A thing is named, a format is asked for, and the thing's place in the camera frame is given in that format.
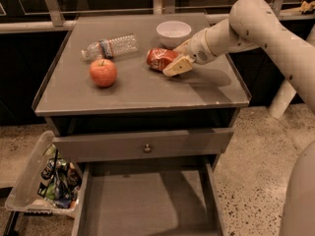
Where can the open grey middle drawer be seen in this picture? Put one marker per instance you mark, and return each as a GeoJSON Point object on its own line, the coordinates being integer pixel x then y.
{"type": "Point", "coordinates": [149, 197]}

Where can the white ceramic bowl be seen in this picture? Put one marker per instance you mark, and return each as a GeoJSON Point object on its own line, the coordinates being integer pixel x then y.
{"type": "Point", "coordinates": [173, 33]}

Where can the clear plastic water bottle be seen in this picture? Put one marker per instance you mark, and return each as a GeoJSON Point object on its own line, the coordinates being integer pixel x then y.
{"type": "Point", "coordinates": [109, 48]}

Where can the clear plastic storage bin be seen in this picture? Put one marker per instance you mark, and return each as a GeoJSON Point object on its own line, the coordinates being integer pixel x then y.
{"type": "Point", "coordinates": [24, 197]}

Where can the red coke can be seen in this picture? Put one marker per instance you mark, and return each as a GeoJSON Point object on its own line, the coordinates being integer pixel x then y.
{"type": "Point", "coordinates": [159, 58]}

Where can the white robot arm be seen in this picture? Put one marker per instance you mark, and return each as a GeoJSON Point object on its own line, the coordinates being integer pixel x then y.
{"type": "Point", "coordinates": [253, 22]}

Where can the red apple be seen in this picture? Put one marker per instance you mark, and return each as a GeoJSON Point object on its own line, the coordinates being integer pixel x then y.
{"type": "Point", "coordinates": [103, 73]}

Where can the grey top drawer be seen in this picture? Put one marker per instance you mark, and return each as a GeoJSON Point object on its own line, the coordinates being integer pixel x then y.
{"type": "Point", "coordinates": [141, 145]}

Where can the metal railing frame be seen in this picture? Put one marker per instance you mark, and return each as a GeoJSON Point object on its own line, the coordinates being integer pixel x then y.
{"type": "Point", "coordinates": [157, 7]}

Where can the grey drawer cabinet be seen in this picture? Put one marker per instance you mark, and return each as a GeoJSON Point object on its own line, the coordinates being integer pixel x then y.
{"type": "Point", "coordinates": [141, 99]}

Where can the snack packets in bin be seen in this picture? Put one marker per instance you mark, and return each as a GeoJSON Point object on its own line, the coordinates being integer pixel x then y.
{"type": "Point", "coordinates": [62, 181]}

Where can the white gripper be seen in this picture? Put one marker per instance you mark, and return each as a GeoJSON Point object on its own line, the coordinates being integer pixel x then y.
{"type": "Point", "coordinates": [198, 49]}

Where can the white slanted post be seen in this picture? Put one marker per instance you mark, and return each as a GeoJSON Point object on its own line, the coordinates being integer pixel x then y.
{"type": "Point", "coordinates": [286, 92]}

